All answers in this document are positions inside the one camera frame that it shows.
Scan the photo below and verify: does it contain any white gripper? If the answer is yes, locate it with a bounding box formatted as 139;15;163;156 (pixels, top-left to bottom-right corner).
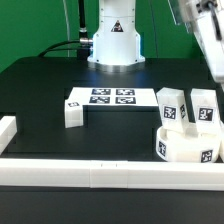
194;0;224;85

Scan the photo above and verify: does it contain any white round stool seat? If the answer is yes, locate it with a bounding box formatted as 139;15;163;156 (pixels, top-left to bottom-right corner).
156;123;221;163

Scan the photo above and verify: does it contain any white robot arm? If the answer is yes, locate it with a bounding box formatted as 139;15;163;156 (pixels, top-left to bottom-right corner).
88;0;224;86

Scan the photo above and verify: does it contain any white marker sheet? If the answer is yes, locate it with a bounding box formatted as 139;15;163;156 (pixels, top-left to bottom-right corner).
69;87;158;107

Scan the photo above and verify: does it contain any white thin cable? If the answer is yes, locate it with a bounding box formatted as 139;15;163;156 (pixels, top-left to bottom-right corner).
63;0;72;58

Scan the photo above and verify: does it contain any black cable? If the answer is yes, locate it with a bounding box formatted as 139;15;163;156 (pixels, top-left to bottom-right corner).
38;37;94;58

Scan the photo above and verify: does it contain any white left barrier wall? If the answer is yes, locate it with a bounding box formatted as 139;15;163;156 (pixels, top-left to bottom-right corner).
0;116;17;155

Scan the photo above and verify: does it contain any white front barrier wall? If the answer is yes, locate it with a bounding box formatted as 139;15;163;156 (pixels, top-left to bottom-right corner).
0;158;224;191

